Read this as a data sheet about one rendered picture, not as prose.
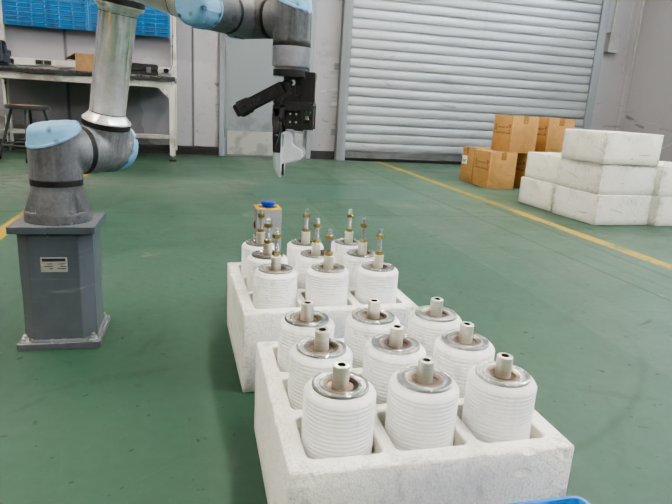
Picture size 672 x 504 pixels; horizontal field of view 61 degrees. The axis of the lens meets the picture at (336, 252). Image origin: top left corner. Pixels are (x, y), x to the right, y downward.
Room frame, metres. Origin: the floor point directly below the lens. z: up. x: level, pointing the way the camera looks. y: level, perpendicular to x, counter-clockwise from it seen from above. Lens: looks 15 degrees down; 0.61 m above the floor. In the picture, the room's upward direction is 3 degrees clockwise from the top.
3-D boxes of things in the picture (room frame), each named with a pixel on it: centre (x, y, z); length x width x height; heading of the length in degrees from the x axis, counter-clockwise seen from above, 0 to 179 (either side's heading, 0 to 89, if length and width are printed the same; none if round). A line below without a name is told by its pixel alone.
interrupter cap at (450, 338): (0.85, -0.22, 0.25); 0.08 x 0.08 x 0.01
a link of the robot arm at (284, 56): (1.19, 0.11, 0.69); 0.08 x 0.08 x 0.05
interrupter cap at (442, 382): (0.71, -0.13, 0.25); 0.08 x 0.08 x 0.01
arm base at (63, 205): (1.34, 0.67, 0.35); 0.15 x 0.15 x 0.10
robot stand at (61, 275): (1.34, 0.67, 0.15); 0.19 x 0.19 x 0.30; 14
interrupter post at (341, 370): (0.68, -0.02, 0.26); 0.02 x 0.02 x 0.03
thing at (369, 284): (1.25, -0.10, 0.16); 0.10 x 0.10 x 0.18
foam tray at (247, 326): (1.33, 0.05, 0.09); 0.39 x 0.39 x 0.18; 16
